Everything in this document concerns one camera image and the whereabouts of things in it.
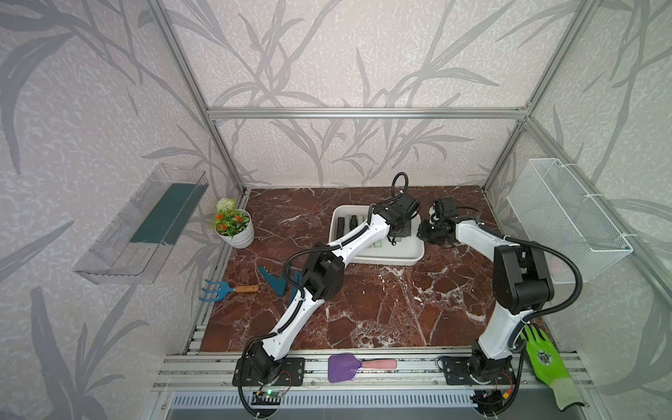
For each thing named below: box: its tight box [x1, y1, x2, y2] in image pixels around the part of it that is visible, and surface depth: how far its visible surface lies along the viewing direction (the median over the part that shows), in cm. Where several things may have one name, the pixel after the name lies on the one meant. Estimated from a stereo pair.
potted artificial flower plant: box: [210, 197, 255, 249], surface depth 93 cm
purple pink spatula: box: [328, 352, 399, 384], surface depth 75 cm
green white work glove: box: [520, 325, 586, 411], surface depth 75 cm
